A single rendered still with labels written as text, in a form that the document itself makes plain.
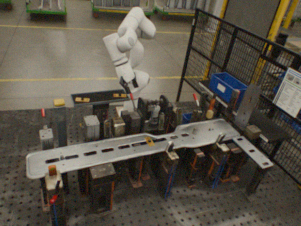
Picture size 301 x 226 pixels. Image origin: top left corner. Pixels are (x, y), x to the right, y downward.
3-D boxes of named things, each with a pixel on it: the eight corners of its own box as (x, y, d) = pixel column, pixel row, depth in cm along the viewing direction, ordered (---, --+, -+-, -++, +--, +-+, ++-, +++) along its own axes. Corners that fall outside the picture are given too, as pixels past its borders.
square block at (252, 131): (237, 169, 191) (254, 133, 171) (230, 162, 197) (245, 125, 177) (245, 167, 194) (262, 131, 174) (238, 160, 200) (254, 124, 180)
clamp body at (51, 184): (51, 239, 131) (43, 194, 111) (47, 215, 142) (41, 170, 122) (71, 232, 135) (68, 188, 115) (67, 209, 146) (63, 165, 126)
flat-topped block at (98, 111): (94, 153, 186) (94, 102, 162) (91, 146, 192) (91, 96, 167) (107, 151, 190) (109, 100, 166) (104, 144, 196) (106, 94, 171)
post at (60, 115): (59, 160, 176) (53, 108, 152) (57, 153, 182) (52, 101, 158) (69, 158, 179) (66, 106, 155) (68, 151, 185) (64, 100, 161)
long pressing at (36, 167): (27, 184, 123) (26, 182, 122) (25, 153, 139) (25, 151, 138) (242, 137, 177) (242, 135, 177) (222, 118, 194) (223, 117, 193)
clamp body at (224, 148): (208, 191, 170) (222, 153, 151) (198, 178, 179) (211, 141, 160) (218, 188, 174) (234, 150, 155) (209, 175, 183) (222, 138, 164)
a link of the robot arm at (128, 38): (150, 22, 148) (133, 52, 130) (130, 31, 157) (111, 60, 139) (142, 8, 143) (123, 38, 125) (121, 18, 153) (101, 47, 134)
